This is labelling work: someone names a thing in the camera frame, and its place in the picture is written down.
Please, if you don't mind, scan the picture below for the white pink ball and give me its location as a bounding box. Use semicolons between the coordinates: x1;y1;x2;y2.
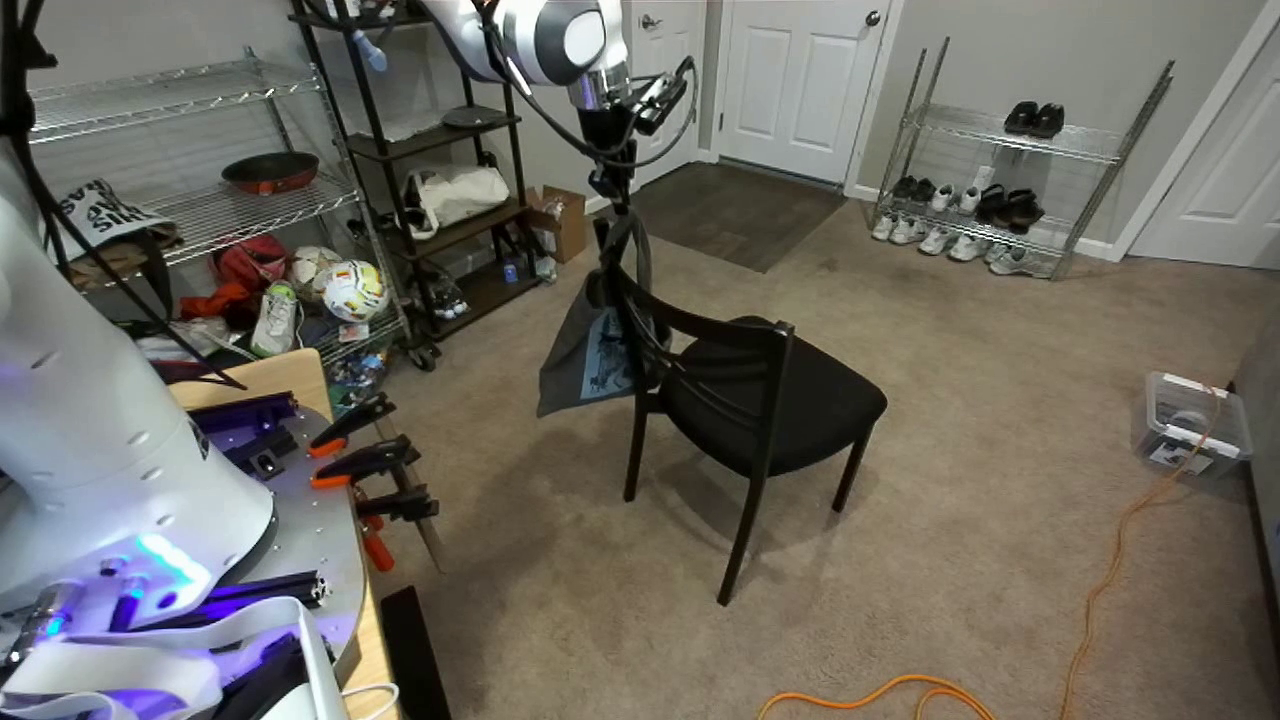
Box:
288;243;342;306

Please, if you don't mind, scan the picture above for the black orange bar clamp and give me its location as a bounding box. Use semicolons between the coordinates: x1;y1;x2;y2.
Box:
347;485;445;577
311;433;422;498
307;392;400;464

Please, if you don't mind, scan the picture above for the brown door mat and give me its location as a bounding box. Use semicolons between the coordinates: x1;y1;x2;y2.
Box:
622;158;853;277

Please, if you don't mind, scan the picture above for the orange extension cord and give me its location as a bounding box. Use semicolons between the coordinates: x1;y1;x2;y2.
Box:
755;472;1196;720

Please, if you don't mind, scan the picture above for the white rolled cloth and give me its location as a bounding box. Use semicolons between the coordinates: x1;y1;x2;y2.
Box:
397;162;517;243

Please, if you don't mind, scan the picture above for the brown cardboard box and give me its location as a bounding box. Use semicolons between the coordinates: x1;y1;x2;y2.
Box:
519;179;593;270

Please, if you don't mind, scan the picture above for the white plastic bracket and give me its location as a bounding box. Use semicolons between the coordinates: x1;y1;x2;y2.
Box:
0;592;353;720

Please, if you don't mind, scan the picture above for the silver wire shelf unit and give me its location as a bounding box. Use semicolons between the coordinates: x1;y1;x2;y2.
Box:
0;43;403;366

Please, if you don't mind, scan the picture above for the black metal shelf unit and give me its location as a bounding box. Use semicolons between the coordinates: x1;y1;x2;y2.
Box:
288;0;562;374

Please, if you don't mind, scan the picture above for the black round plate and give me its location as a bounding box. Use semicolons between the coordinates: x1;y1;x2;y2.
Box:
435;100;519;137

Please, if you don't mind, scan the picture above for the black strap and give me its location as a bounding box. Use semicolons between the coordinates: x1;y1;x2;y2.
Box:
196;567;332;631

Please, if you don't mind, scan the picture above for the white green soccer ball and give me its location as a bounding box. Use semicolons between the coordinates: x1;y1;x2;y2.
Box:
316;256;393;329

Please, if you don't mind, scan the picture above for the dark red pan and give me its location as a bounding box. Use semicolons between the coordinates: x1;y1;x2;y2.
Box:
219;149;325;199

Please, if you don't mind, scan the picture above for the black white sneaker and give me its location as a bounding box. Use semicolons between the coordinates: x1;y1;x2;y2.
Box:
403;256;470;332

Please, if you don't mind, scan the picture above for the purple black printed part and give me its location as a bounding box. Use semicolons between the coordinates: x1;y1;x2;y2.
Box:
188;392;316;485

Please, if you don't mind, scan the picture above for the white high-top sneaker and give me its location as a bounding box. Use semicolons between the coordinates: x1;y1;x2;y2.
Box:
929;165;995;215

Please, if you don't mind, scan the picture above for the grey tote bag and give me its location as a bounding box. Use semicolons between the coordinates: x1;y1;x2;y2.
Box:
535;195;654;420

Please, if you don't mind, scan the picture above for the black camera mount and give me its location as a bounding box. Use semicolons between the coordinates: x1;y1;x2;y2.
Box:
0;25;60;74

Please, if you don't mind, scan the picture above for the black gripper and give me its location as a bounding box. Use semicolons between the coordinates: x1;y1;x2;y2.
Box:
577;76;643;205

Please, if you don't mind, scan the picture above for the white interior door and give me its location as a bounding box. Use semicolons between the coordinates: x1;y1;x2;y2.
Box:
1125;0;1280;274
622;0;717;183

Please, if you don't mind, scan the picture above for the red bag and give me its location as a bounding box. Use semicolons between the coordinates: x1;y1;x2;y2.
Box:
176;232;295;325

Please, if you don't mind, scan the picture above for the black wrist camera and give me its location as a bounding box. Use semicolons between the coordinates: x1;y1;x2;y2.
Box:
632;53;698;137

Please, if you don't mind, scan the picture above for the clear plastic storage box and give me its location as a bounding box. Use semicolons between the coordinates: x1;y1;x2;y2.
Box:
1130;367;1254;482

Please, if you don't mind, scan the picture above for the black wooden chair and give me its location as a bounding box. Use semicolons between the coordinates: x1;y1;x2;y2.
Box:
610;265;893;611

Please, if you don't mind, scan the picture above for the grey robot mounting plate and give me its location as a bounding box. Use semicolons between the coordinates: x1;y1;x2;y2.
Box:
185;396;371;693

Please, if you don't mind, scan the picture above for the white green bottle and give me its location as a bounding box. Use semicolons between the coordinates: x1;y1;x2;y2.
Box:
248;277;303;357

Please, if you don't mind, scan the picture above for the silver wire shoe rack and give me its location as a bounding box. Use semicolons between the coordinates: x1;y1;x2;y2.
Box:
862;35;1178;284

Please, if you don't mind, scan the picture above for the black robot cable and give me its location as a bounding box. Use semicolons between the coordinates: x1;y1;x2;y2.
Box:
470;0;702;177

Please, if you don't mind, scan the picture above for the white six-panel entry door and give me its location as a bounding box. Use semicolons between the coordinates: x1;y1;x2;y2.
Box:
710;0;899;192

